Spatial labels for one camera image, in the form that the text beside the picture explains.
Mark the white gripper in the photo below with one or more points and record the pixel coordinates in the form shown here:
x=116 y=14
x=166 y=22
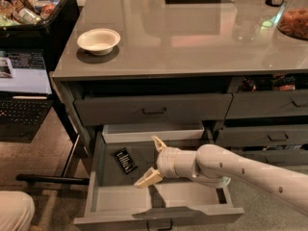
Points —
x=166 y=162

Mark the black rxbar chocolate wrapper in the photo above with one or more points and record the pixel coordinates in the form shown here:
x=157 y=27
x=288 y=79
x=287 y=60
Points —
x=125 y=160

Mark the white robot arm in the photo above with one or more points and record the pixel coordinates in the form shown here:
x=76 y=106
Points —
x=214 y=166

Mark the open grey middle drawer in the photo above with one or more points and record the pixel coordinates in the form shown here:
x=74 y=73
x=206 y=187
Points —
x=115 y=204

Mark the grey top left drawer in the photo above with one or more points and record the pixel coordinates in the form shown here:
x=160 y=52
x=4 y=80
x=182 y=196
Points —
x=178 y=108

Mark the grey bottom right drawer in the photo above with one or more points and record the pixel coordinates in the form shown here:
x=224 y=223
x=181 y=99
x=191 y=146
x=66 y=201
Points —
x=276 y=157

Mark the grey middle right drawer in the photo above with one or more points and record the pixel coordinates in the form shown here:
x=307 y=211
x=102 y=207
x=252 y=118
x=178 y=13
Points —
x=262 y=136

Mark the grey top right drawer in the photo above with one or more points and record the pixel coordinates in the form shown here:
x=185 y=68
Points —
x=268 y=103

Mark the snack bags in drawer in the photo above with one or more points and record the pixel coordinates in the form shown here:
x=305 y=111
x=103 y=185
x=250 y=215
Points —
x=280 y=82

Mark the white paper bowl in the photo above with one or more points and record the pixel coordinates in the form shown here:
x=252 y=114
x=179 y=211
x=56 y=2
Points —
x=99 y=42

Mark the person's beige trouser knee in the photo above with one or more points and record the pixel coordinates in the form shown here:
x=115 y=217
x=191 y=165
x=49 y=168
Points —
x=16 y=211

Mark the black laptop computer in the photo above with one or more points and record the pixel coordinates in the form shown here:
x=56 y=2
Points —
x=25 y=94

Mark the black bin of snacks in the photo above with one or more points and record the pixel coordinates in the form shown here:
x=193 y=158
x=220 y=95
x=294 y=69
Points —
x=38 y=25

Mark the black cart frame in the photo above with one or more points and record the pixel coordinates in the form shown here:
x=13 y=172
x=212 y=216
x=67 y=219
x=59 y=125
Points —
x=74 y=153

